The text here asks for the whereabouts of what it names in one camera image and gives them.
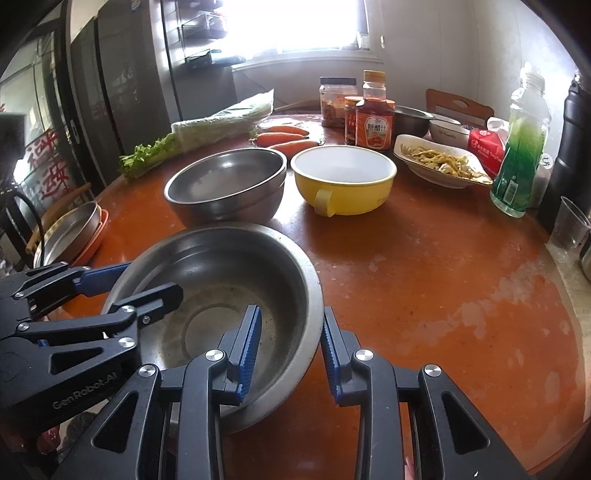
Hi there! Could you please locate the glass door with red characters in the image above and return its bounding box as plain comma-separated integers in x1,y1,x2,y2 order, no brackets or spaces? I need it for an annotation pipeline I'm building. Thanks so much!
0,37,93,217

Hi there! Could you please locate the white dish with food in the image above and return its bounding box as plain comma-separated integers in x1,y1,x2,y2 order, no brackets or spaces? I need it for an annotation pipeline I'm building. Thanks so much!
392,134,494,189

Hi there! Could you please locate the shallow stainless steel plate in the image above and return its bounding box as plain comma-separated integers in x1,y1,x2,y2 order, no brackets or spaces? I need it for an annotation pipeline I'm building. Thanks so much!
44,200,101,267

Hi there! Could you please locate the yellow bowl with handle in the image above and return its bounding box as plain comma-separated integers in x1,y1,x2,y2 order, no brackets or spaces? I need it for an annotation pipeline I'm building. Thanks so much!
290,145,398,217

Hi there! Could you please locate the clear jar with dark lid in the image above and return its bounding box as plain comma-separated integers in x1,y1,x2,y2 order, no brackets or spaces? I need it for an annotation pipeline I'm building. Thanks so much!
320,78,358,127

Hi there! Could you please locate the wrapped green celery bunch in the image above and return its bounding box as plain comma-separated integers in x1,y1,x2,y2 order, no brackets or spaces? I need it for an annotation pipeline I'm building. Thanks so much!
171,90,275,153

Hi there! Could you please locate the white ceramic bowl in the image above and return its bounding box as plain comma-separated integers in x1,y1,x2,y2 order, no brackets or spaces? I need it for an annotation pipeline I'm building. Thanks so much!
428,115,472,145

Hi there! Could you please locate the red tissue pack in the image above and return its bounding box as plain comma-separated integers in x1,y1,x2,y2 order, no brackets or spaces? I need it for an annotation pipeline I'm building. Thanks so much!
467,128,509,181

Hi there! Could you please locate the black wall shelf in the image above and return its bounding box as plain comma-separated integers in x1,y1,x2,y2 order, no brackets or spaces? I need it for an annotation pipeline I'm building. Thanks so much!
182,0,232,70

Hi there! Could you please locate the pink bear-shaped plate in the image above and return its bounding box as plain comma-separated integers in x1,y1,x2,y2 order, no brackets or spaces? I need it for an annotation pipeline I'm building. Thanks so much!
71,210,110,267

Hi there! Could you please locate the green plastic bottle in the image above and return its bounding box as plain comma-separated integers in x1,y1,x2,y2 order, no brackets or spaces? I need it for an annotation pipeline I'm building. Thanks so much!
490,62,552,219

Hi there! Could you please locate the thick black hose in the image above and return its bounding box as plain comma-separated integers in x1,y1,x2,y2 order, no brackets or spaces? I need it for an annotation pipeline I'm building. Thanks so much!
0,182,47,259

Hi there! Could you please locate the small white bottle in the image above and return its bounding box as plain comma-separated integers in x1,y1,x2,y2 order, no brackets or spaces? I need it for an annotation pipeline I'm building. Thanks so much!
534,154,556,208

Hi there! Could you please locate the grey refrigerator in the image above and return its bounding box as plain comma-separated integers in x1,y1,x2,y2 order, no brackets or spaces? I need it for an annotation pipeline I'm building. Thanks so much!
69,0,236,185

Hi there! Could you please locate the yellow shell-shaped plate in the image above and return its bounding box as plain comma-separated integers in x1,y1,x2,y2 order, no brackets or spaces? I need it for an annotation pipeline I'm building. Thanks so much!
42,203,103,268

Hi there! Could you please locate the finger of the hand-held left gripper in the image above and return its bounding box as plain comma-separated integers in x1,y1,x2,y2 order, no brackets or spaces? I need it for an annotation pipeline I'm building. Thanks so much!
16,282,184,376
14,263,134,319

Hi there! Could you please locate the red-labelled jar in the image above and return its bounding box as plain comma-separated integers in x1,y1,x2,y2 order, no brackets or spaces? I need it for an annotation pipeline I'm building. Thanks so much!
344,96,365,146

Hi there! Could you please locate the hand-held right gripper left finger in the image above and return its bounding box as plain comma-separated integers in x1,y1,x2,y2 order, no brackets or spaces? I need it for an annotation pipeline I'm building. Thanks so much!
48,305,263,480

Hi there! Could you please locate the brown sauce bottle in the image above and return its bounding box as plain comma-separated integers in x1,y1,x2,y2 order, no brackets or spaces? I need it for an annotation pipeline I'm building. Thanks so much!
355,70,395,152

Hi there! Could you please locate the wooden chair with cutout back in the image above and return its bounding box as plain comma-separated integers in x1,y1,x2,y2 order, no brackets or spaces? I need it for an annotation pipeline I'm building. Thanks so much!
425,89,495,130

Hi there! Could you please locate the black thermos flask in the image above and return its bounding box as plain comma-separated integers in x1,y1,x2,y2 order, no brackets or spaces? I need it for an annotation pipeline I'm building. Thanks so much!
538,69,591,234

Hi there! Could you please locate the flat-rimmed stainless steel bowl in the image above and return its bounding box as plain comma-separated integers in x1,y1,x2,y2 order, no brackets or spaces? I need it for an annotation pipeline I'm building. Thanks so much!
99,222,326,435

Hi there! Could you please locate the clear plastic cup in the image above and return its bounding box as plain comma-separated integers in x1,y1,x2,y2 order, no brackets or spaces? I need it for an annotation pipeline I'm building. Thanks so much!
547,196,591,252

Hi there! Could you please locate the steel pot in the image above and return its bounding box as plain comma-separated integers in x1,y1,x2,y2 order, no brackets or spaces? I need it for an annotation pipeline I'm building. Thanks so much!
392,105,435,139

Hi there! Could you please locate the window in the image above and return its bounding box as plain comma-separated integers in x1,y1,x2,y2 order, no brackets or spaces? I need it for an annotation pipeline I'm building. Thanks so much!
231,0,384,70

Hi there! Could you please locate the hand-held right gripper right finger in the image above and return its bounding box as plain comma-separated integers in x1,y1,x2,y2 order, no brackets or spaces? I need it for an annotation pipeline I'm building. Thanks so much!
322,307,532,480

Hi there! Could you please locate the carrot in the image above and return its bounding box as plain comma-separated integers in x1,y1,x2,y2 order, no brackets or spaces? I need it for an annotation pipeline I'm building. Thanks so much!
252,133,310,147
256,126,309,137
269,141,320,157

